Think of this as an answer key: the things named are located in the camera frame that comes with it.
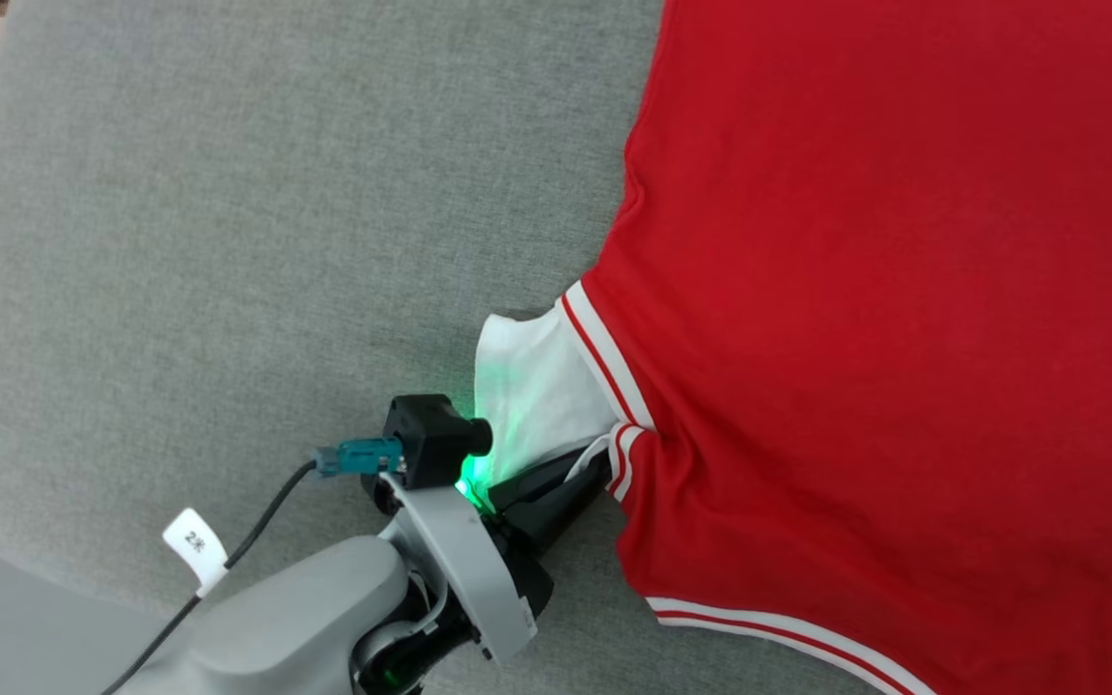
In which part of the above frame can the left gripper body with green light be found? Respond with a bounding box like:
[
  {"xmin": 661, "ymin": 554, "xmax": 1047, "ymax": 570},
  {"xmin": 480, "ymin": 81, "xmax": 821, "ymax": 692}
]
[{"xmin": 361, "ymin": 457, "xmax": 557, "ymax": 667}]

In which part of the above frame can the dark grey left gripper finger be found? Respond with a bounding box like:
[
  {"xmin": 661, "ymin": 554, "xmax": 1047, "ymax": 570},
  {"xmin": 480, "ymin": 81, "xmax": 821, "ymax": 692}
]
[
  {"xmin": 501, "ymin": 457, "xmax": 617, "ymax": 558},
  {"xmin": 488, "ymin": 447, "xmax": 607, "ymax": 510}
]

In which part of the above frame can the red jersey with white stripes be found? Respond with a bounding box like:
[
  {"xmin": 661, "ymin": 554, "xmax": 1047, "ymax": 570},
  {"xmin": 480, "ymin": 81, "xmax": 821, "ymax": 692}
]
[{"xmin": 474, "ymin": 0, "xmax": 1112, "ymax": 695}]

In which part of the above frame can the teal cable connector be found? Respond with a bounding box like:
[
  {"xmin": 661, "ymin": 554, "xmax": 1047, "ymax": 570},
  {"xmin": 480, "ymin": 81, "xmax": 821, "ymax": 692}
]
[{"xmin": 312, "ymin": 436, "xmax": 408, "ymax": 480}]

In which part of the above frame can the thin black camera cable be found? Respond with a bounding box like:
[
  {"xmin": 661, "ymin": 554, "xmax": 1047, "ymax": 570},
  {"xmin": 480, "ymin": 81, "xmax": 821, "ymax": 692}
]
[{"xmin": 97, "ymin": 460, "xmax": 321, "ymax": 695}]

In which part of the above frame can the white cable label tag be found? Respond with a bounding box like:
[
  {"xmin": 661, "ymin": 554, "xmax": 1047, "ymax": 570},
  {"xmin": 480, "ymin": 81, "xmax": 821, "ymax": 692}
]
[{"xmin": 161, "ymin": 508, "xmax": 232, "ymax": 598}]

